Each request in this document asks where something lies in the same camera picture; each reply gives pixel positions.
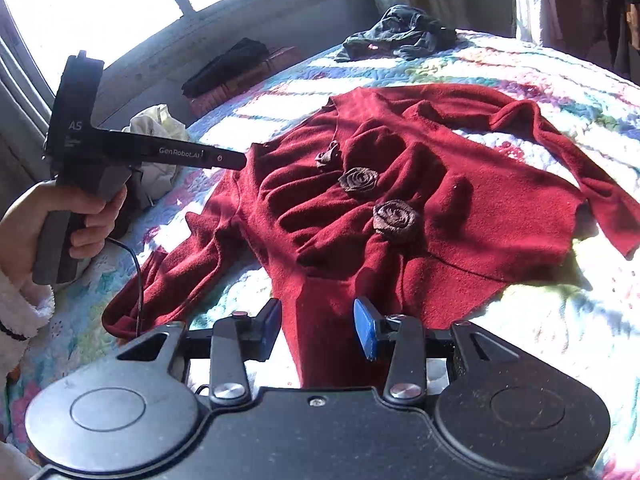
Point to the red knit sweater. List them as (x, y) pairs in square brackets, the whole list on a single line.
[(450, 200)]

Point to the person's left hand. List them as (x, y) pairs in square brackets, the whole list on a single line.
[(20, 230)]

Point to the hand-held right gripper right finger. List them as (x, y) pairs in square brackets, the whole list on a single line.
[(365, 329)]

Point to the black cloth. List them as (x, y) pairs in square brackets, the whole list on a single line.
[(225, 65)]

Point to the dark grey garment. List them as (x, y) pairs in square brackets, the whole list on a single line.
[(400, 32)]

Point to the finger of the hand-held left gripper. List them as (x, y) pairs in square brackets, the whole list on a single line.
[(234, 159)]

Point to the white curtain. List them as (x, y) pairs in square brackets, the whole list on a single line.
[(550, 0)]

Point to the floral quilted bedspread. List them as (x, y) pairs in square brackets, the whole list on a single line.
[(550, 310)]

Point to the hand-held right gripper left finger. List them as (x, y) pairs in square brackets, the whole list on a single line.
[(270, 327)]

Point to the dark hanging clothes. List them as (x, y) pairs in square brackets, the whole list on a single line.
[(620, 10)]

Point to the cream crumpled cloth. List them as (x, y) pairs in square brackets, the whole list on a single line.
[(155, 130)]

